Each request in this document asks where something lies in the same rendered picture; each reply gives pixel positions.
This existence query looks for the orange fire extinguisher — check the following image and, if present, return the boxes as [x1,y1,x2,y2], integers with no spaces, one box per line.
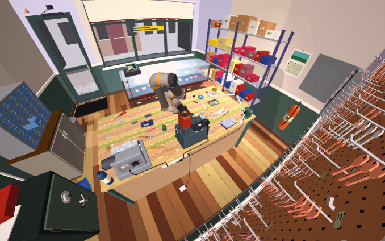
[277,101,302,131]

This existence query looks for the blue compartment tray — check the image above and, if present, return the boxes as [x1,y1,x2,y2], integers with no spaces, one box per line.
[219,117,238,130]

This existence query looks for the grey bench machine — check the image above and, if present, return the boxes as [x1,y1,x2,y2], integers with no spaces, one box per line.
[100,139,153,182]

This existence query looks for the grey wall board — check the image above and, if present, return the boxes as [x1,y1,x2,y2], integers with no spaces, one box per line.
[298,53,359,104]

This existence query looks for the blue key cabinet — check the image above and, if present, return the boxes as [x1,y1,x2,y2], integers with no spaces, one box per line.
[0,81,53,160]

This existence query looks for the dark green shop window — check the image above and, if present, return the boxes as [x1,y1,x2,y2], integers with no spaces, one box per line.
[90,18,194,67]

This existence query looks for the glass display counter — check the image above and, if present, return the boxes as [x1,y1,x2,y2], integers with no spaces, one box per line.
[119,58,214,102]

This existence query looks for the dark green glass door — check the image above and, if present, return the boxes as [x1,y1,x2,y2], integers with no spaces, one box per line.
[26,12,100,104]

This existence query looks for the black cash register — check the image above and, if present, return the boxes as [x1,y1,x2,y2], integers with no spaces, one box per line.
[123,62,143,77]

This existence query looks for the brown pegboard with keys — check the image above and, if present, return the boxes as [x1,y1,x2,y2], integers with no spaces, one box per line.
[184,25,385,241]

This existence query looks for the blue flat box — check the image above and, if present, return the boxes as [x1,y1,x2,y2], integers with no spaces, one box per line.
[76,177,93,192]

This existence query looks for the orange-red machine carriage block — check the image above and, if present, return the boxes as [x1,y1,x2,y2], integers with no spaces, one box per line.
[178,112,193,130]

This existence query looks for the wall calendar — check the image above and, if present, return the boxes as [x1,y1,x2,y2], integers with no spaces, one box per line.
[283,48,313,79]

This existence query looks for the grey drawer cabinet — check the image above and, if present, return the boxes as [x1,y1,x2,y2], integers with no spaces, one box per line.
[6,109,86,182]

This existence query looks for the dark green safe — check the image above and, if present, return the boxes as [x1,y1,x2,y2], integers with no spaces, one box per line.
[18,171,101,241]

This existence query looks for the black door closer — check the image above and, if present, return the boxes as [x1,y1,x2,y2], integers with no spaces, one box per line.
[37,5,65,18]

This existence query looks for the cream window awning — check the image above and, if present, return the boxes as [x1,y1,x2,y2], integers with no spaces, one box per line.
[81,0,197,24]

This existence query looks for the white power strip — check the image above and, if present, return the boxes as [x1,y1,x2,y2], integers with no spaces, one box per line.
[163,156,189,168]

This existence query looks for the blue metal shelf unit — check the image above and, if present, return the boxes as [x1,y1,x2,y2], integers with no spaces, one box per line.
[203,14,295,115]

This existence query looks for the dark slate key machine body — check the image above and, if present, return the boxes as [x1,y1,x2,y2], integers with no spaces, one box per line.
[174,115,211,150]

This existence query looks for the wooden workbench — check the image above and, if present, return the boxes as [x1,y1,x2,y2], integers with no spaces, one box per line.
[92,85,257,206]

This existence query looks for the blue and white bottle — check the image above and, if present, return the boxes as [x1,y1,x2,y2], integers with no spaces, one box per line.
[96,170,115,186]

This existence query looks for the white desk lamp green clamp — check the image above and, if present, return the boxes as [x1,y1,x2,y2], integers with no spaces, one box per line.
[233,93,256,121]

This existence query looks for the black machine motor housing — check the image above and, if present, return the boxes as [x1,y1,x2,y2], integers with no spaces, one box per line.
[191,118,211,134]

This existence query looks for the black power cable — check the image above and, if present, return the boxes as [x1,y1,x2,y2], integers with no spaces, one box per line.
[128,128,211,188]

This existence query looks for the black door mat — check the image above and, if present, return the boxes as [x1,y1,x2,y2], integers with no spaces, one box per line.
[73,97,109,119]

